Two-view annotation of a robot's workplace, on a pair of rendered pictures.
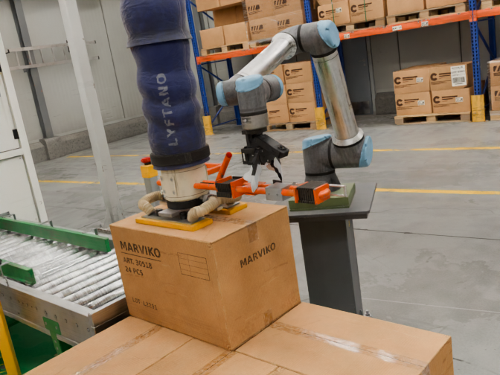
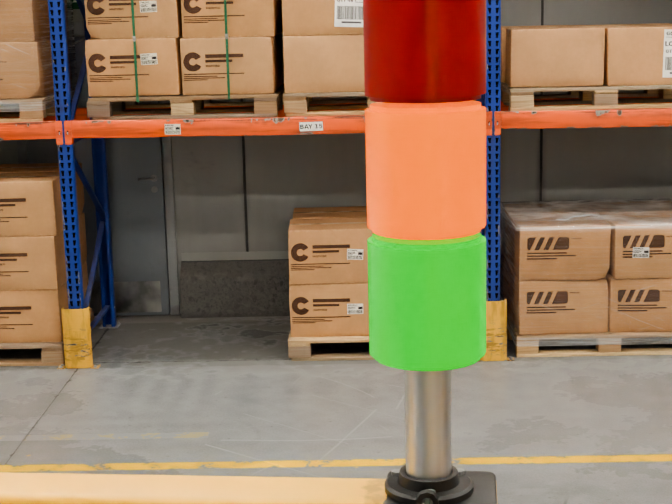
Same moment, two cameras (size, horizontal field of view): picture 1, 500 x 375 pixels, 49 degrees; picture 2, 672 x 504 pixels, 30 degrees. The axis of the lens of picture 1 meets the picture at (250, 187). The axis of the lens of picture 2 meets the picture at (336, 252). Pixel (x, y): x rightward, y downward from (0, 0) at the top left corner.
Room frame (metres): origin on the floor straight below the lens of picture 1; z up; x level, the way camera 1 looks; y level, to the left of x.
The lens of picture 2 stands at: (2.47, 2.02, 2.31)
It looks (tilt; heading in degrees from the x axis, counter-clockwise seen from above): 11 degrees down; 322
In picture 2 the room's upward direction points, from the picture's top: 1 degrees counter-clockwise
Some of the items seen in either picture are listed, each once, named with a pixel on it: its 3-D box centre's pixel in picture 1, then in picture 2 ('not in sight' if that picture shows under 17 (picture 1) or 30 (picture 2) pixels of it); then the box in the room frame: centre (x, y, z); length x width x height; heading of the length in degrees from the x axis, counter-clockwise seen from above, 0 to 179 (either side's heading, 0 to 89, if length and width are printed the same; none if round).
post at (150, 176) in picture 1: (164, 247); not in sight; (3.05, 0.55, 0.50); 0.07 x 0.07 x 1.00; 46
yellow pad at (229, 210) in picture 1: (207, 202); not in sight; (2.12, 0.18, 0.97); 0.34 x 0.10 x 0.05; 46
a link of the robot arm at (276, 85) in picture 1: (263, 89); not in sight; (1.90, -0.10, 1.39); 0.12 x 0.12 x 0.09; 60
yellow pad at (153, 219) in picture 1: (171, 216); not in sight; (1.99, 0.31, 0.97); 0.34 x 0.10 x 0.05; 46
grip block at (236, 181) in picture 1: (231, 186); not in sight; (1.88, 0.06, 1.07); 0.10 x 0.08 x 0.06; 136
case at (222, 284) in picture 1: (204, 263); not in sight; (2.04, 0.23, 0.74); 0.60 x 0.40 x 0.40; 46
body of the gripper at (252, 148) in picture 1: (257, 146); not in sight; (1.80, -0.05, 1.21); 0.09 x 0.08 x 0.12; 46
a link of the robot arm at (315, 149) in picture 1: (319, 152); not in sight; (2.67, -0.37, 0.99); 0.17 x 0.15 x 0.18; 60
